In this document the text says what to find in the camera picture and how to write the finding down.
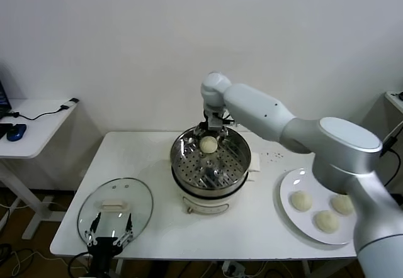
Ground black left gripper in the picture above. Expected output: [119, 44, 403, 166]
[85, 211, 135, 278]

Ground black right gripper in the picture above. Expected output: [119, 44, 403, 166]
[193, 109, 236, 143]

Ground white steamed baozi bun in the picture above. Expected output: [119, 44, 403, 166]
[290, 191, 314, 212]
[330, 194, 356, 216]
[313, 210, 340, 233]
[199, 135, 219, 155]

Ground glass lid with white handle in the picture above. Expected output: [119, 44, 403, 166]
[77, 177, 154, 244]

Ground white electric cooker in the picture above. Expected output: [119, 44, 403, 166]
[171, 164, 256, 215]

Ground white round plate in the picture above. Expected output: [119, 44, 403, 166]
[279, 167, 358, 245]

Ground white side desk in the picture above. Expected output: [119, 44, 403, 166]
[0, 97, 80, 241]

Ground white power strip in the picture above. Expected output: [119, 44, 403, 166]
[222, 260, 246, 275]

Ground blue computer mouse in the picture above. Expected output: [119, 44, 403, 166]
[6, 123, 28, 142]

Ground black flat device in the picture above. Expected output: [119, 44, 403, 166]
[0, 122, 15, 140]

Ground dark laptop screen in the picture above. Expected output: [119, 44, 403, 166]
[0, 78, 13, 118]

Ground small white side table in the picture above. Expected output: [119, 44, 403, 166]
[385, 91, 403, 115]

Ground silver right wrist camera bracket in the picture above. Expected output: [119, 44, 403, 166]
[210, 114, 236, 131]

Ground steel steamer basket white handles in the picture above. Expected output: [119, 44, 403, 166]
[161, 125, 263, 199]

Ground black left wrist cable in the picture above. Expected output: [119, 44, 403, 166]
[69, 250, 93, 278]

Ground black cable with adapter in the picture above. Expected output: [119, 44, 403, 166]
[8, 97, 79, 121]

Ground black power brick cable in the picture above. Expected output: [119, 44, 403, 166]
[379, 126, 403, 187]

